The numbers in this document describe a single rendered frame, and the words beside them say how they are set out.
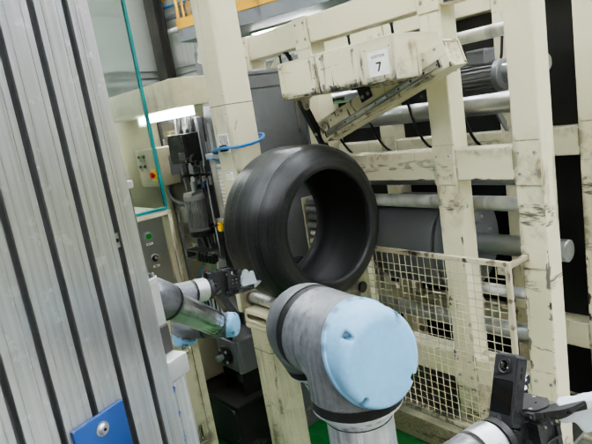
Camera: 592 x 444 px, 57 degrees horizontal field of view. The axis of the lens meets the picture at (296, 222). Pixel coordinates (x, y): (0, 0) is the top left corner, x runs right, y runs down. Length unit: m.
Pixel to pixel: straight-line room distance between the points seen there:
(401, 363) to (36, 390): 0.40
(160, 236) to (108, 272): 1.72
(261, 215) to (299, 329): 1.13
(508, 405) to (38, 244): 0.72
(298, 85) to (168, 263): 0.94
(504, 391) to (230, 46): 1.64
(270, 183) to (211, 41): 0.65
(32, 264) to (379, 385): 0.40
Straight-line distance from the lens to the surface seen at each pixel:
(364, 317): 0.63
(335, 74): 2.06
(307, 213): 2.54
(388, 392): 0.66
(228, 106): 2.16
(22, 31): 0.69
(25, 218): 0.66
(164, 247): 2.45
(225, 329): 1.67
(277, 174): 1.82
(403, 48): 1.91
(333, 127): 2.28
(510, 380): 0.96
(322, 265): 2.26
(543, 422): 1.00
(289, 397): 2.49
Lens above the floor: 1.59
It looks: 11 degrees down
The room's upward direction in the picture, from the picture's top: 9 degrees counter-clockwise
